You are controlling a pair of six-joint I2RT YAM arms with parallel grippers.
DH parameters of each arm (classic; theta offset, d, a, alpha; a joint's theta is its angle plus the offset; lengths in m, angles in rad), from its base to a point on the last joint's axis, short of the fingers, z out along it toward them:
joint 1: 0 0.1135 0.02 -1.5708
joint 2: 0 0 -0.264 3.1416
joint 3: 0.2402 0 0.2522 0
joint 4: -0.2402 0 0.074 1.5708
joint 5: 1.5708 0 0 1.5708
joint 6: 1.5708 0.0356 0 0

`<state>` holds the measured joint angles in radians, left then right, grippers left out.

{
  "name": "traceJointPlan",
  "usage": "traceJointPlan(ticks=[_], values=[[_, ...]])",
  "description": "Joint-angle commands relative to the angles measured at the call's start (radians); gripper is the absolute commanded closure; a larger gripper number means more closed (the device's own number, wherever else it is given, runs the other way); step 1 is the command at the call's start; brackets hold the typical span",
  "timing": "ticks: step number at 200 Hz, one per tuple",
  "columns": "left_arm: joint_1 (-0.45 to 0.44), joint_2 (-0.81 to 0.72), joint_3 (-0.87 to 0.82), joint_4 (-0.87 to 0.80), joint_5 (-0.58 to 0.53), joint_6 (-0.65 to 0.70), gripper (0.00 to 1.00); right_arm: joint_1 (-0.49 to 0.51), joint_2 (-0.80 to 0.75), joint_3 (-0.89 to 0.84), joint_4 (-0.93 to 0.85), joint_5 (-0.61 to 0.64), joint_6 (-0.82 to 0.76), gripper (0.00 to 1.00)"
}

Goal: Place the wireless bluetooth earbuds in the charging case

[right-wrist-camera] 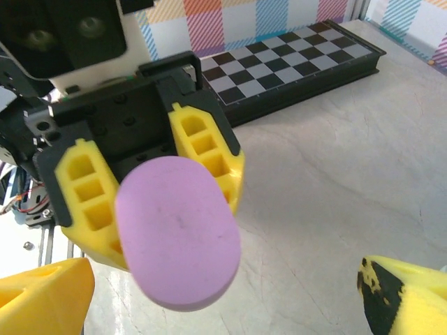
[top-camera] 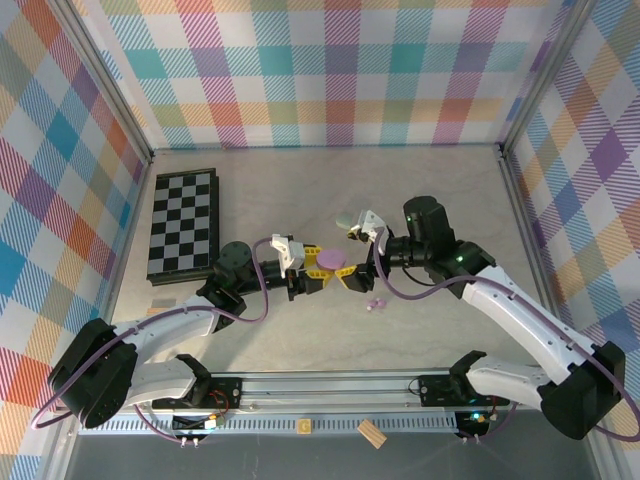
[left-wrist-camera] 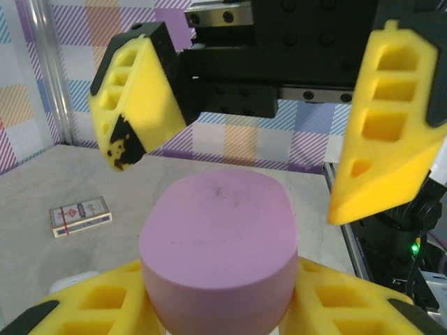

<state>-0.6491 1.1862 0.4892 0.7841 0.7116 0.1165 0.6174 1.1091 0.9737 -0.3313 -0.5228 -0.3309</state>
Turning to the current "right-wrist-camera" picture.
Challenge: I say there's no black and white chessboard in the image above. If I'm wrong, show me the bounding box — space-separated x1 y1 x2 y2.
200 19 388 128

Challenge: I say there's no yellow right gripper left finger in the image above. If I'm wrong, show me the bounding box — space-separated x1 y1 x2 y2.
0 258 96 335

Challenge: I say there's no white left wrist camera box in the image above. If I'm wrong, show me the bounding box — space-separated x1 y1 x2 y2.
0 0 156 97

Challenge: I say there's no purple earbud charging case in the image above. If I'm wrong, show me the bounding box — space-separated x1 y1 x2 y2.
114 156 242 313

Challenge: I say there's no aluminium frame post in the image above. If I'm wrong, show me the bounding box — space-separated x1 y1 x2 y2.
349 0 371 24

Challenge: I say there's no long aluminium base rail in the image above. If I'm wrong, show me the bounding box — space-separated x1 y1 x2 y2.
20 209 88 269

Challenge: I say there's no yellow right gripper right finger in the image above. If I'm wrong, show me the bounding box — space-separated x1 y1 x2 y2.
357 255 447 335

